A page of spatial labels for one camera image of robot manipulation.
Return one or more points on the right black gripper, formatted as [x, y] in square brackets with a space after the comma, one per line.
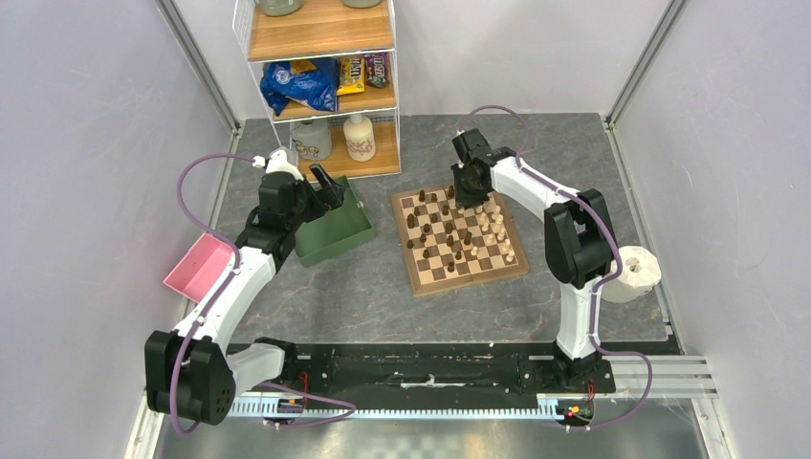
[462, 197]

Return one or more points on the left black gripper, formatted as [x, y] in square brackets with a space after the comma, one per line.
[334, 192]

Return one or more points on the wooden chess board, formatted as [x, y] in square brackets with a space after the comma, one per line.
[447, 247]

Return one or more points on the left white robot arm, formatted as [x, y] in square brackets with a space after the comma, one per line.
[189, 373]

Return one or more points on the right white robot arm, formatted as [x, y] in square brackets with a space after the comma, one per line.
[580, 246]

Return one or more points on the green plastic tray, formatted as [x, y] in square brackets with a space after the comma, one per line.
[337, 232]

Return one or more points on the cream lotion bottle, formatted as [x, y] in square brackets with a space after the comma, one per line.
[358, 131]

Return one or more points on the blue snack bag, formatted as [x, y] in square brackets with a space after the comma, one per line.
[309, 82]

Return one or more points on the yellow candy bag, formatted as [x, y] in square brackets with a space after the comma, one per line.
[351, 76]

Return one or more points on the brown candy bag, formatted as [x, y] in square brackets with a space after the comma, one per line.
[377, 70]

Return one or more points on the pink plastic tray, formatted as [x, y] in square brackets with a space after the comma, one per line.
[195, 274]

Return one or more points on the white paper roll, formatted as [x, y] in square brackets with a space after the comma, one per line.
[641, 273]

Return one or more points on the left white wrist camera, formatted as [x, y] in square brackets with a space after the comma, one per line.
[277, 161]

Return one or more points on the white wire wooden shelf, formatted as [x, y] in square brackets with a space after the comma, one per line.
[269, 31]

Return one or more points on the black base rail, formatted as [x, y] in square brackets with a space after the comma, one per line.
[439, 378]

